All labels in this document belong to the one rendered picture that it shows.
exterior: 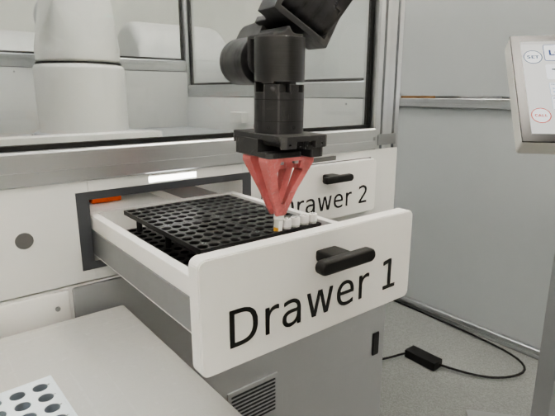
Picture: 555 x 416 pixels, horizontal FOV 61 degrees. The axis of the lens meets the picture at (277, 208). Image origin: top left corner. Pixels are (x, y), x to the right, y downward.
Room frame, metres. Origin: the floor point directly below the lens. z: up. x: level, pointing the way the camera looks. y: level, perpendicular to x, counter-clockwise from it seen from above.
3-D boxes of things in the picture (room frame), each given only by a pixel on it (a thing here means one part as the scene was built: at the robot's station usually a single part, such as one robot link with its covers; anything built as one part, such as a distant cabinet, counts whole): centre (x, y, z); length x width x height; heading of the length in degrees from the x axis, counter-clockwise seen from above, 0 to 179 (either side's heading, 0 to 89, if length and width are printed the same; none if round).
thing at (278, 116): (0.55, 0.00, 1.04); 0.10 x 0.07 x 0.07; 37
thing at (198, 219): (0.62, 0.08, 0.87); 0.22 x 0.18 x 0.06; 38
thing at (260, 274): (0.46, -0.04, 0.87); 0.29 x 0.02 x 0.11; 128
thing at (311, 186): (0.91, -0.09, 0.87); 0.29 x 0.02 x 0.11; 128
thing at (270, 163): (0.56, 0.00, 0.97); 0.07 x 0.07 x 0.09; 37
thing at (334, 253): (0.44, -0.06, 0.91); 0.07 x 0.04 x 0.01; 128
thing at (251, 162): (0.55, 0.00, 0.97); 0.07 x 0.07 x 0.09; 37
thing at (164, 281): (0.62, 0.09, 0.86); 0.40 x 0.26 x 0.06; 38
